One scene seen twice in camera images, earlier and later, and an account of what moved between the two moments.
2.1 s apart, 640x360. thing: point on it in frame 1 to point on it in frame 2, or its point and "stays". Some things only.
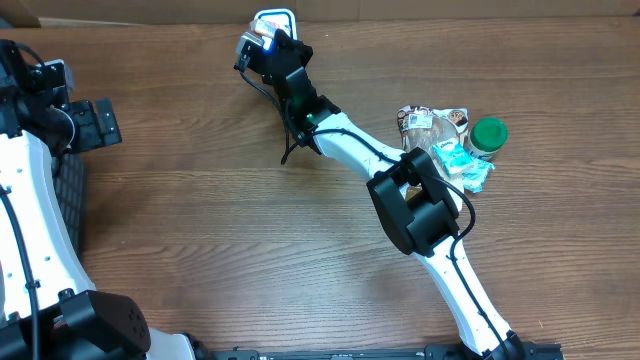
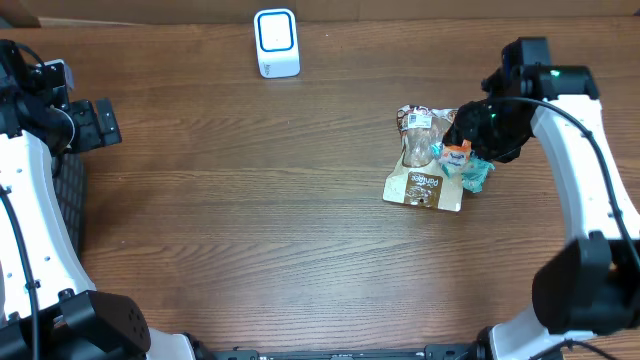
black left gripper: [93, 135] stays
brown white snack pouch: [426, 127] stays
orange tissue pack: [266, 28] to [457, 154]
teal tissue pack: [453, 156] stays
